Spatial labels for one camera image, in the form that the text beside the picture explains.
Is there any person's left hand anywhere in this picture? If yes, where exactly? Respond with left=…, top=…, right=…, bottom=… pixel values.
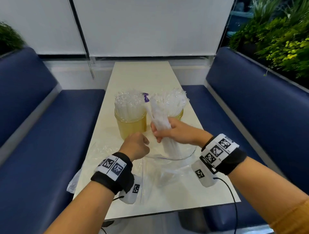
left=118, top=132, right=150, bottom=162

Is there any person's right hand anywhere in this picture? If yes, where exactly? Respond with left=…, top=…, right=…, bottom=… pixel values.
left=151, top=117, right=213, bottom=148

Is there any yellow plastic jar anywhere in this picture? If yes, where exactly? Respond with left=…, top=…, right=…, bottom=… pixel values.
left=115, top=110, right=147, bottom=141
left=166, top=109, right=184, bottom=122

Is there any bundle of clear straws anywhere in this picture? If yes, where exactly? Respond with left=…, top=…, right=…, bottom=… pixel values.
left=145, top=88, right=189, bottom=159
left=115, top=90, right=146, bottom=121

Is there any clear zip bag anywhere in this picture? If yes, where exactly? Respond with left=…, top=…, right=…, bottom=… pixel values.
left=67, top=142, right=145, bottom=205
left=141, top=144, right=201, bottom=191

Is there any person's left forearm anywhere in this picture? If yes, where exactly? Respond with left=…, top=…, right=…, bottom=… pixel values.
left=44, top=181, right=115, bottom=234

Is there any person's right forearm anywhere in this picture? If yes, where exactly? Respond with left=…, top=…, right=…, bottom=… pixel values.
left=228, top=163, right=309, bottom=225

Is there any black marker wristband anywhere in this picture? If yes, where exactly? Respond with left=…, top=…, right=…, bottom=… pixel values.
left=90, top=152, right=135, bottom=195
left=200, top=134, right=248, bottom=176

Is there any navy blue bench sofa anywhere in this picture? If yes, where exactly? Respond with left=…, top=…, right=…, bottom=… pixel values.
left=181, top=47, right=309, bottom=232
left=0, top=47, right=106, bottom=234

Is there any wide white roller blind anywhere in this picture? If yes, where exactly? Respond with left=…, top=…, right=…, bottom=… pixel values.
left=72, top=0, right=235, bottom=58

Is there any clear blind wand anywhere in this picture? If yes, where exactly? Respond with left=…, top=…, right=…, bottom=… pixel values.
left=69, top=0, right=95, bottom=79

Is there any green artificial plant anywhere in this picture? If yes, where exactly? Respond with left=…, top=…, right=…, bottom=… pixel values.
left=229, top=0, right=309, bottom=80
left=0, top=22, right=26, bottom=57

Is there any mustard yellow sweater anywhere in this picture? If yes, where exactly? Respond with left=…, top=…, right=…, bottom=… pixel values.
left=269, top=199, right=309, bottom=234

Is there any narrow white roller blind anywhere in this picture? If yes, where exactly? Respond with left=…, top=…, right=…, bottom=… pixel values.
left=0, top=0, right=86, bottom=55

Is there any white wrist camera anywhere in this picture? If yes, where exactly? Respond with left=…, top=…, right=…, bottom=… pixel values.
left=191, top=159, right=218, bottom=188
left=119, top=175, right=143, bottom=205

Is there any black cable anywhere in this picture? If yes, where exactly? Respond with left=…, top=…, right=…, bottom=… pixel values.
left=100, top=195, right=125, bottom=234
left=213, top=177, right=239, bottom=234

